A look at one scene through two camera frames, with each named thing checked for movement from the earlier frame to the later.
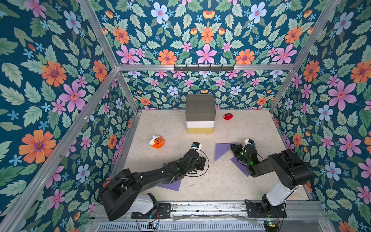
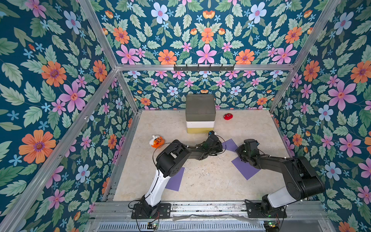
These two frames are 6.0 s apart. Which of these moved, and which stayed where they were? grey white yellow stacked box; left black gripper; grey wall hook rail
Moved: left black gripper
Stayed: grey white yellow stacked box; grey wall hook rail
